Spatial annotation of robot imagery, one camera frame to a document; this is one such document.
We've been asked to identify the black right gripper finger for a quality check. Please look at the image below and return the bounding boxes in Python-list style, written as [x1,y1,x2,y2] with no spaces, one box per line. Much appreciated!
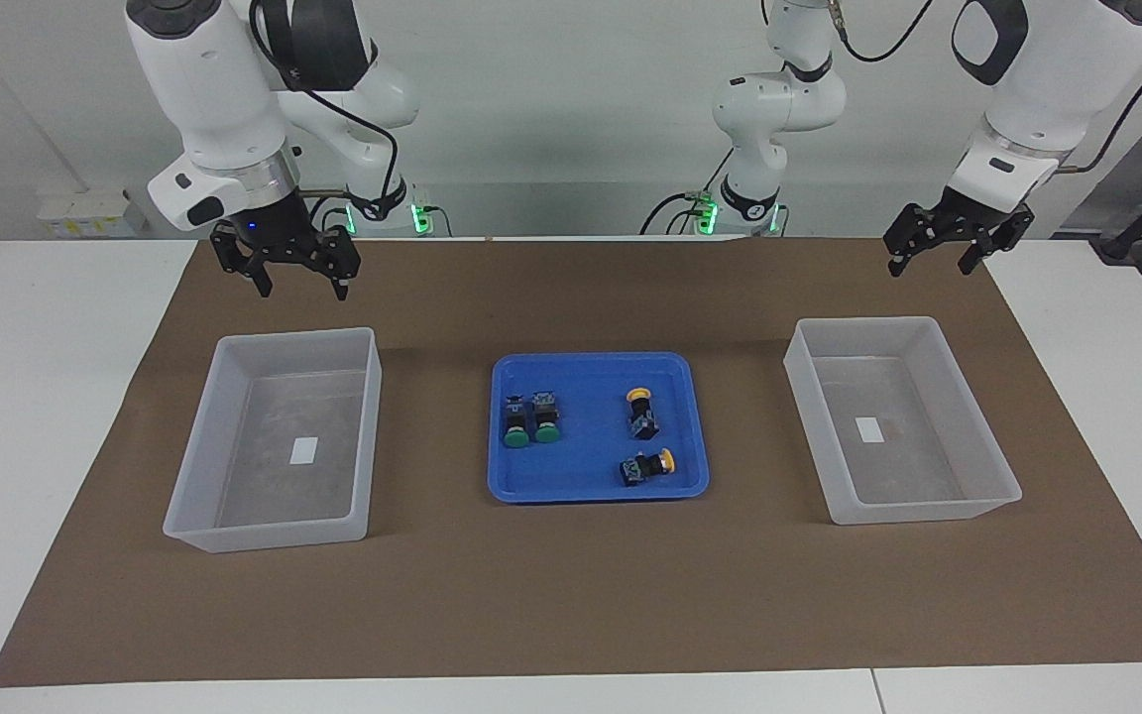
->
[210,222,275,298]
[311,226,363,301]

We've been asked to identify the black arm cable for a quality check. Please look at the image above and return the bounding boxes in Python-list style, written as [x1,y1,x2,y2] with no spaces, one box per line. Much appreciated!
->
[1057,28,1142,175]
[249,0,405,214]

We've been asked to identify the yellow push button switch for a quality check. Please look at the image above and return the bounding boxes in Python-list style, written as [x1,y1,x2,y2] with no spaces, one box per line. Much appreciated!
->
[626,388,661,440]
[619,448,677,488]

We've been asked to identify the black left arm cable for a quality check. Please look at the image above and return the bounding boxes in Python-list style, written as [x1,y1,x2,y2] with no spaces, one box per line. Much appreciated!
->
[1057,28,1142,175]

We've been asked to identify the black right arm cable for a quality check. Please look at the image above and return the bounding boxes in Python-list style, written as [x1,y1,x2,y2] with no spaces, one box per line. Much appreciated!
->
[249,0,405,214]

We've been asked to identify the blue plastic tray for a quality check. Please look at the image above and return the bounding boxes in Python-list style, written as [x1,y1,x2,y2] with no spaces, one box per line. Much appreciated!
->
[487,351,711,505]

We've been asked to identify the black right base cable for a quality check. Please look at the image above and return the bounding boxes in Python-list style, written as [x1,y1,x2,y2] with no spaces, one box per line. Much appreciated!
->
[308,188,453,239]

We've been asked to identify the brown paper table mat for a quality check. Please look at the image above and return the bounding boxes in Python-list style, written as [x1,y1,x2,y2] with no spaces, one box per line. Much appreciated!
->
[0,236,1142,687]

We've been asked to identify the black left base cable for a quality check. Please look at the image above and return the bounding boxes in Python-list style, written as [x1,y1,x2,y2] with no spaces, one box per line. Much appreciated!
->
[640,149,736,236]

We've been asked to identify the white power strip box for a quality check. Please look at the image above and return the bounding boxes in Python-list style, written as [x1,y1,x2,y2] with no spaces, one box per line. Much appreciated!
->
[36,188,151,239]

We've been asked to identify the black base cable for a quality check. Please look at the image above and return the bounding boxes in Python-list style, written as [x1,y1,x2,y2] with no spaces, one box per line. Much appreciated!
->
[308,188,453,239]
[640,149,736,236]

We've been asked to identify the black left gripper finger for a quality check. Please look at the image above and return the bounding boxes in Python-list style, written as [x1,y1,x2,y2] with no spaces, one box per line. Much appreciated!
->
[883,203,941,277]
[959,210,1036,276]

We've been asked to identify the translucent plastic box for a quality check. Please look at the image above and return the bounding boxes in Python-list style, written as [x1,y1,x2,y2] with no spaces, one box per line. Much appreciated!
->
[163,327,384,554]
[783,316,1023,526]

